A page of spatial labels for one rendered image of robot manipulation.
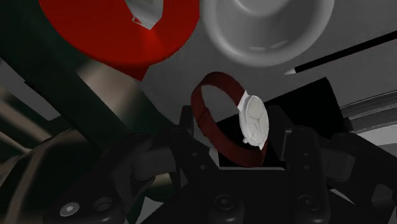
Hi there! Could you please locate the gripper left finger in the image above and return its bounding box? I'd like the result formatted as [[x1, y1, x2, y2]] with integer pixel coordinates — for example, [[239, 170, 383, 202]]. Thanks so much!
[[43, 105, 220, 224]]

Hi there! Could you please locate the grey round plate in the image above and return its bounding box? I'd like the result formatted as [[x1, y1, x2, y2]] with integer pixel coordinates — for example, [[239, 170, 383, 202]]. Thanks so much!
[[200, 0, 335, 68]]

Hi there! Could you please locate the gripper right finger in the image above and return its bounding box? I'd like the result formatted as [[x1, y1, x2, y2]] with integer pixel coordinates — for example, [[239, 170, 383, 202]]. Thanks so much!
[[268, 105, 397, 224]]

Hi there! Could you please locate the white angular object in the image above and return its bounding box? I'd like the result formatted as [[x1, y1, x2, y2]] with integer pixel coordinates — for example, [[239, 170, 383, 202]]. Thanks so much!
[[123, 0, 164, 31]]

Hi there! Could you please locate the dark red strap wristwatch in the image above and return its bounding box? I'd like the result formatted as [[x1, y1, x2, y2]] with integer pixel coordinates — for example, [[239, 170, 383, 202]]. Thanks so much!
[[190, 71, 270, 169]]

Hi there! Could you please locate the black pencil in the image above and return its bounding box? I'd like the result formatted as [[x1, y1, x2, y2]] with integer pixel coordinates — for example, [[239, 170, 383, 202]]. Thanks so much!
[[284, 30, 397, 76]]

